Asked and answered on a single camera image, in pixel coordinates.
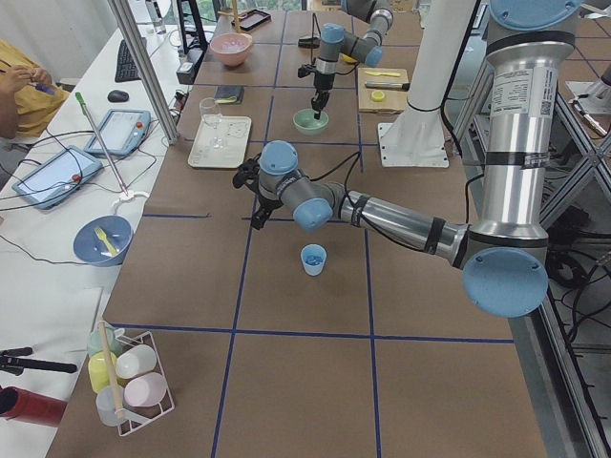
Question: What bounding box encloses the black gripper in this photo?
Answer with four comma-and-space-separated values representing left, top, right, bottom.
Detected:
297, 64, 335, 119
249, 183, 282, 230

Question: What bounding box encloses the green ceramic bowl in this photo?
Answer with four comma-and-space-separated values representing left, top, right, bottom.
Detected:
293, 109, 329, 135

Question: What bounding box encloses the light blue plastic cup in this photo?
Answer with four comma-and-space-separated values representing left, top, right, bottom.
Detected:
300, 244, 327, 277

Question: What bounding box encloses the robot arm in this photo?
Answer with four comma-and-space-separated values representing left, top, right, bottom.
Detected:
233, 1, 582, 318
298, 0, 393, 120

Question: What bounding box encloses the metal ice scoop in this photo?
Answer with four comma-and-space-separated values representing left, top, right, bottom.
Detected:
298, 36, 320, 49

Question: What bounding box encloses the blue bowl with fork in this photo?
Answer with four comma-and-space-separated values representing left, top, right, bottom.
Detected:
73, 215, 134, 267

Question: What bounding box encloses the lemon half slice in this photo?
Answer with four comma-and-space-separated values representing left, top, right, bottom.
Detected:
371, 90, 386, 102

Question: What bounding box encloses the whole yellow lemon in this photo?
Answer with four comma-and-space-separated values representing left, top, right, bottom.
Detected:
341, 53, 358, 65

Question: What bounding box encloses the wooden cutting board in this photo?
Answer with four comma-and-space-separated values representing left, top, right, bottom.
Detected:
357, 68, 410, 113

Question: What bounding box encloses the steel muddler black cap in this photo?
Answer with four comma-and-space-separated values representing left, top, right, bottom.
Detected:
365, 81, 411, 92

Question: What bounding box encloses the yellow plastic knife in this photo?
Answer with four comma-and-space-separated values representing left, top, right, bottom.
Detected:
364, 71, 402, 77

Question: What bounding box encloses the cream bear tray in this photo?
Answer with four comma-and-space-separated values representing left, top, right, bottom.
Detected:
187, 116, 252, 169

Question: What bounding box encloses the grey and yellow cloth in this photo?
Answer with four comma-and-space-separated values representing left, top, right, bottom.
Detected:
214, 85, 244, 105

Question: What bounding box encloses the clear wine glass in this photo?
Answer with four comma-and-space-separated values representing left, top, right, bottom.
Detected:
199, 97, 224, 149

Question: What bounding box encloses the wooden stand with pole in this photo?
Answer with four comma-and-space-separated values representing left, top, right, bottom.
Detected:
216, 0, 254, 33

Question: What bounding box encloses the far teach pendant tablet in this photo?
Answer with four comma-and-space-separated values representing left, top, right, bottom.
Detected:
98, 109, 152, 157

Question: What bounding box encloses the teach pendant tablet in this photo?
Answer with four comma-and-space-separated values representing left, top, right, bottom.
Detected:
11, 145, 102, 210
98, 109, 152, 157

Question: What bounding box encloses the black computer mouse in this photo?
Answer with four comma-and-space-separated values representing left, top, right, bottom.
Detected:
107, 90, 130, 103

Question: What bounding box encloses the black keyboard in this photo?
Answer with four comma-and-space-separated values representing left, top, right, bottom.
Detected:
115, 40, 140, 83

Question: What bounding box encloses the white cup in rack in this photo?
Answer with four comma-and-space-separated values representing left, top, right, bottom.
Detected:
116, 344, 157, 379

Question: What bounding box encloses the green tipped metal rod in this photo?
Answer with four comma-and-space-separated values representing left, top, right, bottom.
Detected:
75, 92, 150, 215

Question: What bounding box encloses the near teach pendant tablet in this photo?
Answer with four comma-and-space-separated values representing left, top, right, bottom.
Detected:
11, 145, 102, 210

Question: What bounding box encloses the pink cup in rack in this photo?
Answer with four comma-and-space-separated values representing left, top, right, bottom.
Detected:
124, 372, 168, 407

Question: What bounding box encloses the yellow cup in rack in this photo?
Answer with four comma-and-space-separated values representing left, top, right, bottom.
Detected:
87, 351, 110, 393

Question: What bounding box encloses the person in yellow shirt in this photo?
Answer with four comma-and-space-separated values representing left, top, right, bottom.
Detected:
1, 40, 69, 139

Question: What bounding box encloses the red cylinder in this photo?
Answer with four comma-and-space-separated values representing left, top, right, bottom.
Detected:
1, 386, 67, 427

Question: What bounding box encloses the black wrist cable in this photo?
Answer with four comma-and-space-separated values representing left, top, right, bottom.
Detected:
309, 151, 363, 190

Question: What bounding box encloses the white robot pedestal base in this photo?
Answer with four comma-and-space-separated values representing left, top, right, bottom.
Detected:
378, 0, 479, 168

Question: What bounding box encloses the aluminium frame post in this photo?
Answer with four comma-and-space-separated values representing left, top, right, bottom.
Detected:
108, 0, 179, 145

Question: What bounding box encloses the white wire cup rack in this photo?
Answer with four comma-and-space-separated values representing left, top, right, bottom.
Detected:
95, 321, 175, 437

